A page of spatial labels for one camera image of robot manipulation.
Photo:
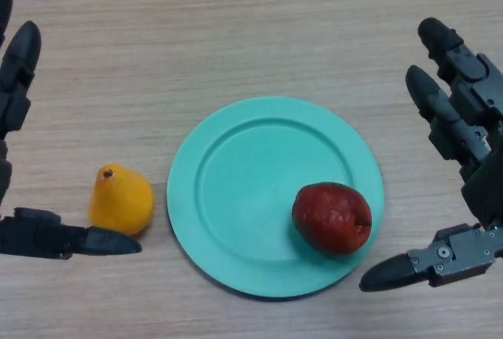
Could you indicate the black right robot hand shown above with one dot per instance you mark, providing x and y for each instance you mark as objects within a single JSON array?
[{"x": 471, "y": 126}]

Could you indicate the red apple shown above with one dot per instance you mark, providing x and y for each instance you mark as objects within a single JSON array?
[{"x": 334, "y": 217}]

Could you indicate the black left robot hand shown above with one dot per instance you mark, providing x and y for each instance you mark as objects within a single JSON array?
[{"x": 39, "y": 234}]

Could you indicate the yellow pear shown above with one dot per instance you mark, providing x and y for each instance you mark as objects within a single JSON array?
[{"x": 120, "y": 201}]

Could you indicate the green round plate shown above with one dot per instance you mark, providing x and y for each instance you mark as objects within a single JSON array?
[{"x": 243, "y": 197}]

